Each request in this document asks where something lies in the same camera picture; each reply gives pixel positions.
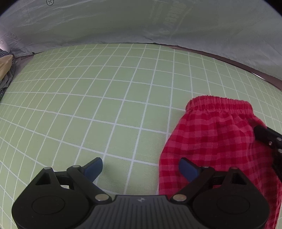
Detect red checkered shorts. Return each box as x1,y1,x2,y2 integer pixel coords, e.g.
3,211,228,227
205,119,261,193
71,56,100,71
159,95,281,228

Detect beige garment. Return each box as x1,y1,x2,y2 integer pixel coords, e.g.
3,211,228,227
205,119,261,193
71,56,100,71
0,54,13,81

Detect grey printed backdrop cloth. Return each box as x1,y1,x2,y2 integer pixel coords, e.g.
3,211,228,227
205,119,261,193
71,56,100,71
1,1,281,88

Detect green grid cutting mat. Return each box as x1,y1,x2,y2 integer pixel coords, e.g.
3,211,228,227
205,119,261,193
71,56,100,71
1,44,281,228

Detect dark plaid garment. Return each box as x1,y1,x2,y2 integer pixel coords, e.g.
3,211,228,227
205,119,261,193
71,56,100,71
0,49,16,100

